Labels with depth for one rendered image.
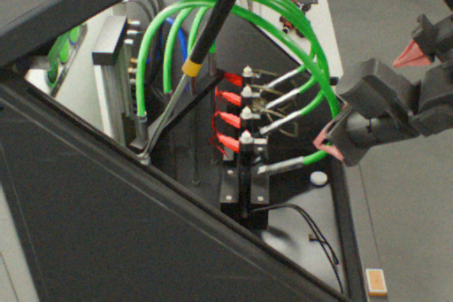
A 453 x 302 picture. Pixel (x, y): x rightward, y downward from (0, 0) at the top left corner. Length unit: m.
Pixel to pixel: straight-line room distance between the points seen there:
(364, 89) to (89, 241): 0.43
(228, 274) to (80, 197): 0.24
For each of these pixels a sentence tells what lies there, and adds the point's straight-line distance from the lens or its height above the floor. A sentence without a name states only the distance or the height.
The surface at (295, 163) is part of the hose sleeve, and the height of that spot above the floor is 1.15.
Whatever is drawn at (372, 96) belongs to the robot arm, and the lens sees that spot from 0.79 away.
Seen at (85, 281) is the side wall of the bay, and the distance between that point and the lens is 0.92.
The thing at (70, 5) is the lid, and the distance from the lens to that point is 0.61.
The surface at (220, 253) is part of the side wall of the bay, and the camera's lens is 0.84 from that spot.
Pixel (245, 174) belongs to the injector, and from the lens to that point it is 1.18.
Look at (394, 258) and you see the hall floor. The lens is 2.45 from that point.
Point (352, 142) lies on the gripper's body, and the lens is 0.89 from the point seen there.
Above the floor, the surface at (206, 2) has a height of 1.42.
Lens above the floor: 1.81
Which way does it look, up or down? 38 degrees down
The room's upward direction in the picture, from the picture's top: straight up
